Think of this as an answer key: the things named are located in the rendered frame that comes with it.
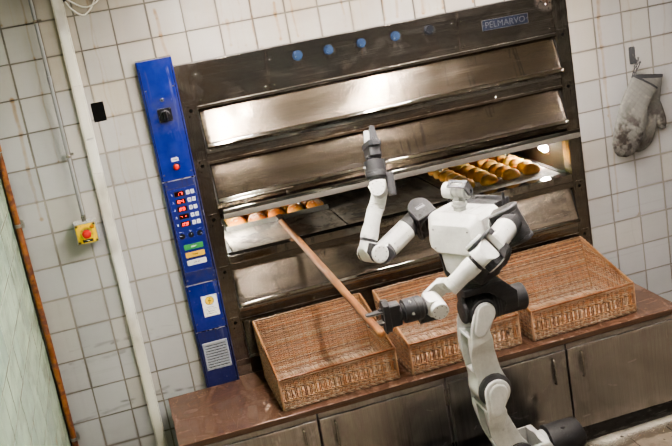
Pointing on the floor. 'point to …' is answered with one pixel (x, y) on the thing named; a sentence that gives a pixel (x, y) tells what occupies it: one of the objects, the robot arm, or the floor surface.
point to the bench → (460, 394)
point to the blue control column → (149, 73)
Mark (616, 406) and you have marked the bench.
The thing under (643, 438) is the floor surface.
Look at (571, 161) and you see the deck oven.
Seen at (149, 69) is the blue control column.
